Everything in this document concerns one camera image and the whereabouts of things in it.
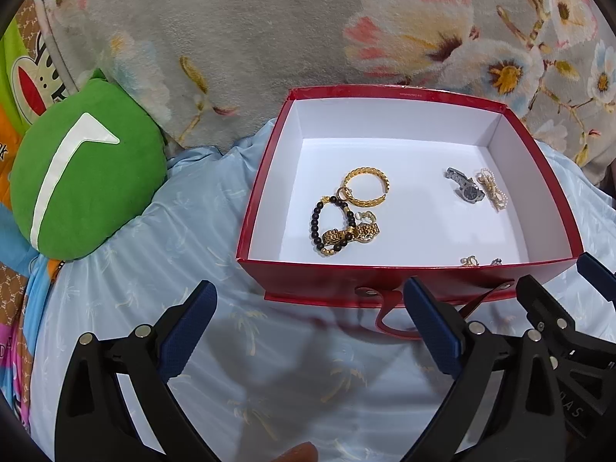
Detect black bead bracelet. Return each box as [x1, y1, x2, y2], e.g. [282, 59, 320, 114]
[310, 195, 359, 257]

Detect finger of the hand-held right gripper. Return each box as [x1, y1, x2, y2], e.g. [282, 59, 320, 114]
[515, 274, 578, 347]
[576, 251, 616, 299]

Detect gold wristwatch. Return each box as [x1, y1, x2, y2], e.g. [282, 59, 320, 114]
[321, 212, 381, 246]

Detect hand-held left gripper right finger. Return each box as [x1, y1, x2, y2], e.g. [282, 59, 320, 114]
[403, 276, 573, 462]

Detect green round pillow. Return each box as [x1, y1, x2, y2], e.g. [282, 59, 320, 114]
[10, 77, 169, 263]

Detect light blue bed sheet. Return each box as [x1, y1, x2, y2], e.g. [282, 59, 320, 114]
[26, 132, 612, 462]

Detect silver wristwatch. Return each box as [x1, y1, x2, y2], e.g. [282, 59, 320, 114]
[445, 167, 486, 204]

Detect grey floral blanket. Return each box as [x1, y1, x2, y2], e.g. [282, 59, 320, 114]
[33, 0, 616, 188]

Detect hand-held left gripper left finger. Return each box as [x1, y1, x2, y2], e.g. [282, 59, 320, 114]
[55, 280, 218, 462]

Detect colourful cartoon printed sheet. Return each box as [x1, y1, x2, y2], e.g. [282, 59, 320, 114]
[0, 5, 92, 444]

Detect white pearl bracelet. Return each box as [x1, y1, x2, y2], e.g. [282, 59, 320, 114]
[476, 168, 509, 211]

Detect gold chain bracelet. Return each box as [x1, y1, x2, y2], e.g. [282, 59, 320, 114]
[343, 166, 390, 206]

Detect red jewelry box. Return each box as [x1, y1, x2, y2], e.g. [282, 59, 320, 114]
[236, 84, 585, 340]

